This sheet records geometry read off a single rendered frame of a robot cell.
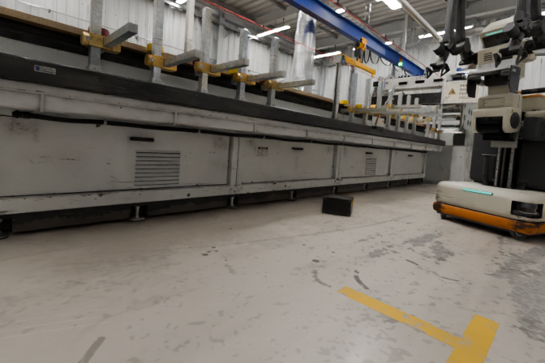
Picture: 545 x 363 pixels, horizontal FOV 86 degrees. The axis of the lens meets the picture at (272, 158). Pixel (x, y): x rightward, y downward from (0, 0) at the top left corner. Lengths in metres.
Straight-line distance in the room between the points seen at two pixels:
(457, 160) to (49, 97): 4.94
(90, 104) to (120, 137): 0.32
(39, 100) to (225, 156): 1.06
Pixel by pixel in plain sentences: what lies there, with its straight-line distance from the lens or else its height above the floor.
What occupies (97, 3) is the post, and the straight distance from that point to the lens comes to 1.48.
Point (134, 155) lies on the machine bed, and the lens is 1.71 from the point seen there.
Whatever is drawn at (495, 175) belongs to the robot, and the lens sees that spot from 2.63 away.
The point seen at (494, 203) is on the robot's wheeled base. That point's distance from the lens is 2.33.
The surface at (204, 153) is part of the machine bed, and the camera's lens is 1.90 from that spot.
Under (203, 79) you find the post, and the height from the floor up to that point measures 0.77.
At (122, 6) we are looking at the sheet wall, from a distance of 9.49.
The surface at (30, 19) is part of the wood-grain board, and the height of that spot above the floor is 0.88.
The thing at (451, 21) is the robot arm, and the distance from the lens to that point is 2.51.
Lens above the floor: 0.47
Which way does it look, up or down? 3 degrees down
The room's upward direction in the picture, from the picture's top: 4 degrees clockwise
